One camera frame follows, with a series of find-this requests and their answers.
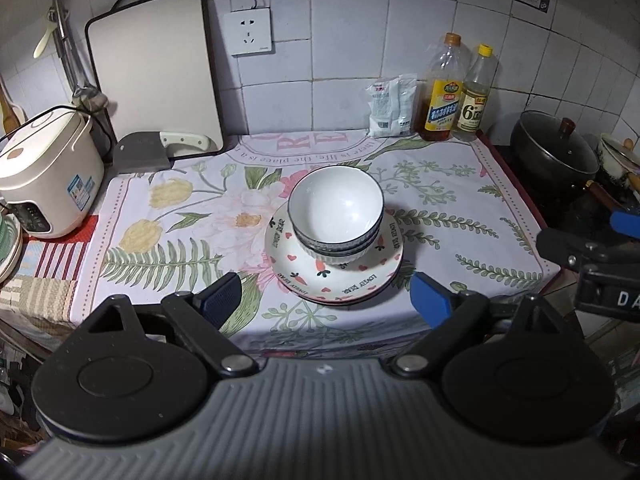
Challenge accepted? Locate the striped cloth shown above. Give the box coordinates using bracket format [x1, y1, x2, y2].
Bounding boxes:
[1, 214, 99, 328]

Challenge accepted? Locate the hanging ladle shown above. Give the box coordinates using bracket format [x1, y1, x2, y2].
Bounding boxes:
[48, 0, 108, 112]

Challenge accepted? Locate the cleaver with white handle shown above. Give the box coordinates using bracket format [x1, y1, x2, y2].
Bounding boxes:
[113, 131, 210, 174]

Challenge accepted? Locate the white salt bag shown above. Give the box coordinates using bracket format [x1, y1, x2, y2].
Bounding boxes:
[366, 74, 418, 138]

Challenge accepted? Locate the white vinegar bottle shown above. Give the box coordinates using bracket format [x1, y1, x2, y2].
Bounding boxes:
[451, 44, 498, 141]

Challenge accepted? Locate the patterned enamel pot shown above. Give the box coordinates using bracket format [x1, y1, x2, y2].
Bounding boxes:
[597, 133, 639, 188]

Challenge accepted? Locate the hanging white spoon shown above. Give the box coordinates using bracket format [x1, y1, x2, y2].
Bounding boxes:
[32, 8, 58, 60]

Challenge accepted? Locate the white wall socket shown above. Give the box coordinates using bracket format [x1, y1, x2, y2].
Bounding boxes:
[222, 8, 272, 56]

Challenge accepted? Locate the white carrot pattern plate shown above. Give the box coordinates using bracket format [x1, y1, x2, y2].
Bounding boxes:
[265, 206, 404, 282]

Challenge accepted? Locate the white rice cooker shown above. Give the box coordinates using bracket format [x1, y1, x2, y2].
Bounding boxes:
[1, 105, 104, 240]

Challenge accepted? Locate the green bowl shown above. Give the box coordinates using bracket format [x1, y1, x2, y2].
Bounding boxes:
[0, 214, 23, 284]

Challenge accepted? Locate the wooden spatula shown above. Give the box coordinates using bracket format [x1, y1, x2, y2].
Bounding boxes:
[0, 81, 26, 134]

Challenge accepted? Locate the white bowl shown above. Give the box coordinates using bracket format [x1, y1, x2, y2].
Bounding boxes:
[297, 242, 373, 266]
[288, 166, 384, 245]
[293, 224, 381, 254]

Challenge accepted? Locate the black wok pot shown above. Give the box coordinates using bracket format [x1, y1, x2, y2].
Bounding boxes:
[510, 110, 600, 214]

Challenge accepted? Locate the floral tablecloth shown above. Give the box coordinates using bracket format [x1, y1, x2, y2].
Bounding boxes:
[70, 132, 559, 358]

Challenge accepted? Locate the white cutting board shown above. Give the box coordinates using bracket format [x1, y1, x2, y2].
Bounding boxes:
[85, 0, 224, 157]

